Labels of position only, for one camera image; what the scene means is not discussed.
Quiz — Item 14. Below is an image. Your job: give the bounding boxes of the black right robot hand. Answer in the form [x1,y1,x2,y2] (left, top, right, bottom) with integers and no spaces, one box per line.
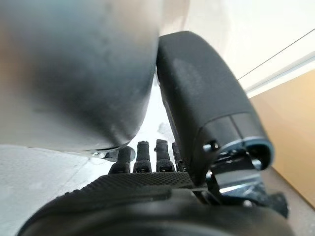
[17,30,293,236]

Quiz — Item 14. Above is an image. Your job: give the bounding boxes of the brown cardboard box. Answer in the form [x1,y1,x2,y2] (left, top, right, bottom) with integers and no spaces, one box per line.
[248,68,315,205]

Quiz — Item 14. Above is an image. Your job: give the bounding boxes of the grey metal pot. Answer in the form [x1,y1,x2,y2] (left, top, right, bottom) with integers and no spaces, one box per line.
[0,0,161,158]

